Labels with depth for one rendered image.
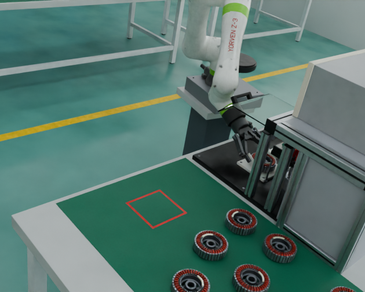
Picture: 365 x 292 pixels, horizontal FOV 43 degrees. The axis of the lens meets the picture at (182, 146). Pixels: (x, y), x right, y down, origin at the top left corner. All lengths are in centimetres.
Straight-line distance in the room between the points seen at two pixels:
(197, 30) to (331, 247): 121
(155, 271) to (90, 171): 175
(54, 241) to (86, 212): 17
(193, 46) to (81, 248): 128
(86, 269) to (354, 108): 97
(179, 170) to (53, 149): 158
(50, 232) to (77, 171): 158
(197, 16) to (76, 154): 148
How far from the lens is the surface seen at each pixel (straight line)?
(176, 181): 182
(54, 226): 158
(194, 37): 234
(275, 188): 169
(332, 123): 161
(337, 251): 164
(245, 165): 195
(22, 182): 301
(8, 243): 261
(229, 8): 207
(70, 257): 148
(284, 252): 158
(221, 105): 199
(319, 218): 162
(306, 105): 165
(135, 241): 153
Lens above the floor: 181
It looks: 31 degrees down
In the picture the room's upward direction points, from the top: 10 degrees clockwise
